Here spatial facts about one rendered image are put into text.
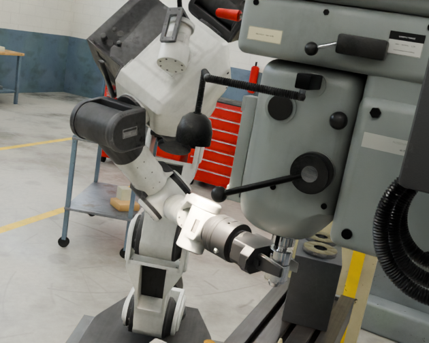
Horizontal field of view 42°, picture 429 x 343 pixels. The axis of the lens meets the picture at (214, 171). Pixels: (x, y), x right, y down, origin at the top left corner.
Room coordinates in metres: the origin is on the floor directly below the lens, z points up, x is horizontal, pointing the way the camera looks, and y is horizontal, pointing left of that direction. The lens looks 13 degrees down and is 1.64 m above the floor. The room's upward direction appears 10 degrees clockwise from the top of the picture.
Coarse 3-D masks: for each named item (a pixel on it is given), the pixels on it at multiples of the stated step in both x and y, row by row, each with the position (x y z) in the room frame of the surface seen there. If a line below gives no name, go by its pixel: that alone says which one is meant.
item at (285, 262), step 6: (270, 252) 1.04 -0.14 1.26; (270, 258) 1.04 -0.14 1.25; (276, 258) 1.03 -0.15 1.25; (282, 258) 1.03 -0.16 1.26; (288, 258) 1.03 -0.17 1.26; (282, 264) 1.03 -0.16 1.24; (288, 264) 1.03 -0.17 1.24; (288, 270) 1.04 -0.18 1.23; (264, 276) 1.05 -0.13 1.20; (270, 276) 1.03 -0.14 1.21; (282, 276) 1.03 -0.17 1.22; (276, 282) 1.03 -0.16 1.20; (282, 282) 1.03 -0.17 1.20
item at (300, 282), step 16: (304, 240) 1.47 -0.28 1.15; (320, 240) 1.45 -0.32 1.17; (304, 256) 1.34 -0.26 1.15; (320, 256) 1.35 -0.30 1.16; (336, 256) 1.38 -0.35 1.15; (304, 272) 1.34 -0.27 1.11; (320, 272) 1.33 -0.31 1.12; (336, 272) 1.32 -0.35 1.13; (288, 288) 1.34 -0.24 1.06; (304, 288) 1.34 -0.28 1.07; (320, 288) 1.33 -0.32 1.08; (336, 288) 1.32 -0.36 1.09; (288, 304) 1.34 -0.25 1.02; (304, 304) 1.33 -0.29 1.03; (320, 304) 1.33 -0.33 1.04; (288, 320) 1.34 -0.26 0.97; (304, 320) 1.33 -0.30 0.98; (320, 320) 1.33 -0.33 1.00
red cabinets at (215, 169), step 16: (224, 112) 6.04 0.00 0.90; (240, 112) 5.95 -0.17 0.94; (224, 128) 6.03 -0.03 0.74; (224, 144) 6.01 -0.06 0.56; (176, 160) 6.20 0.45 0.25; (192, 160) 6.15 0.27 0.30; (208, 160) 6.07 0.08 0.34; (224, 160) 6.00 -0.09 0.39; (208, 176) 6.06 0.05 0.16; (224, 176) 5.98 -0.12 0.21
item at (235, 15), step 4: (220, 8) 1.23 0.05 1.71; (216, 12) 1.23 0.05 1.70; (220, 12) 1.22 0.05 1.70; (224, 12) 1.22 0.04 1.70; (228, 12) 1.22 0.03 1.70; (232, 12) 1.21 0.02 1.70; (236, 12) 1.21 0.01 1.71; (240, 12) 1.22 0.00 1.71; (220, 16) 1.23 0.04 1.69; (224, 16) 1.22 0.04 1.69; (228, 16) 1.22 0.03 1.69; (232, 16) 1.21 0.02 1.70; (236, 16) 1.21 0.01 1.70; (240, 16) 1.21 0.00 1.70; (236, 20) 1.22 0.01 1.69
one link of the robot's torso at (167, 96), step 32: (96, 32) 1.37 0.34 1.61; (128, 32) 1.38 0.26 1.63; (160, 32) 1.38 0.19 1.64; (96, 64) 1.46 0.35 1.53; (128, 64) 1.33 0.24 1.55; (192, 64) 1.34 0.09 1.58; (224, 64) 1.38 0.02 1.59; (128, 96) 1.32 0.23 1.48; (160, 96) 1.29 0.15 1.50; (192, 96) 1.33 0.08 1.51; (160, 128) 1.34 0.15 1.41
